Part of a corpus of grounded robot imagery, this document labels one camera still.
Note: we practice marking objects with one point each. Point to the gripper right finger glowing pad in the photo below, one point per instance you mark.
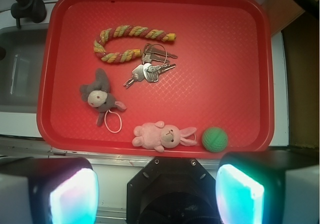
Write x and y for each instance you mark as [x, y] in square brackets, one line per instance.
[268, 187]

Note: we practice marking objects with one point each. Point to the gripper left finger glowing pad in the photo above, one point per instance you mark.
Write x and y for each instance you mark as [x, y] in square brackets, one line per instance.
[48, 191]

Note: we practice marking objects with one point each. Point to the green textured ball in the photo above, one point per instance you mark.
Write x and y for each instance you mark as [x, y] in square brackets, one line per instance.
[214, 139]

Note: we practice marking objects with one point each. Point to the grey plush elephant toy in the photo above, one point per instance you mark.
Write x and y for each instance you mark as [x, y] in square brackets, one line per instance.
[98, 96]

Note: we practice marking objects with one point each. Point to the pink plush bunny toy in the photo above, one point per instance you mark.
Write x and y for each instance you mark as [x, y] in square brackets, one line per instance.
[159, 136]

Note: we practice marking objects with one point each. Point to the grey sink basin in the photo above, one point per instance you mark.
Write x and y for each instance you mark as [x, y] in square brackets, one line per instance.
[20, 69]

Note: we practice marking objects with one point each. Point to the red plastic tray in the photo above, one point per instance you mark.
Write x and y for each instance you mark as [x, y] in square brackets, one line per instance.
[223, 75]

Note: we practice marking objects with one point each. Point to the silver key bunch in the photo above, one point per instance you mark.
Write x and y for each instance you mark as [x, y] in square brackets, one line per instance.
[155, 61]

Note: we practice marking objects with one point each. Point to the black faucet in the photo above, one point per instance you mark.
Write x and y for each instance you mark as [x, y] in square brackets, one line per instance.
[35, 10]

